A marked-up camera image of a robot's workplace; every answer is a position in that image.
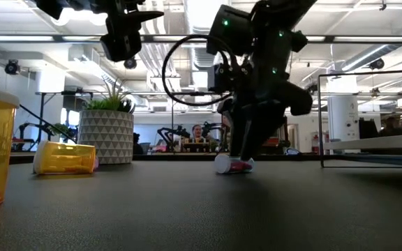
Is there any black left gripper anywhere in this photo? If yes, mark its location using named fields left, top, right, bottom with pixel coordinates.
left=99, top=0, right=165, bottom=63

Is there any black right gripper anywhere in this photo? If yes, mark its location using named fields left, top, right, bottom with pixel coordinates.
left=218, top=79, right=313, bottom=162

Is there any red pill bottle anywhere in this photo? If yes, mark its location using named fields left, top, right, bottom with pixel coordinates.
left=214, top=153, right=255, bottom=175

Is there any person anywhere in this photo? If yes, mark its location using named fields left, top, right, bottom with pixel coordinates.
left=189, top=123, right=207, bottom=144
left=378, top=116, right=402, bottom=137

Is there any black table mat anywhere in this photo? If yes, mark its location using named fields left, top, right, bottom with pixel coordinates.
left=0, top=158, right=402, bottom=251

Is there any succulent in patterned pot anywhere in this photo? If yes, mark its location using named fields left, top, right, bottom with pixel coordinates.
left=77, top=78, right=135, bottom=165

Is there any small leafy green plant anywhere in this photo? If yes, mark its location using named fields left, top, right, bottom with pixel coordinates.
left=49, top=122, right=70, bottom=144

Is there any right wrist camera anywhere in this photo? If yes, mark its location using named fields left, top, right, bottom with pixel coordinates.
left=207, top=62, right=232, bottom=94

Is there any black aluminium rig frame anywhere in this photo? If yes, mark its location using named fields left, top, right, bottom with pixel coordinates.
left=0, top=33, right=402, bottom=162

